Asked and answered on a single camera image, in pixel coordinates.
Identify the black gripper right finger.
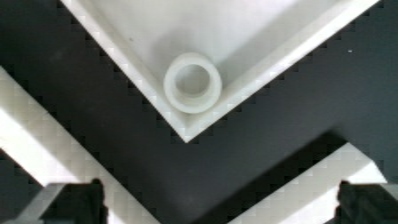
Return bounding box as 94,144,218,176
334,181,398,224

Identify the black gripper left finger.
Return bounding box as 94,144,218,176
12,178,110,224

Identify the white fence obstacle wall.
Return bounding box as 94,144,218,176
0,67,387,224

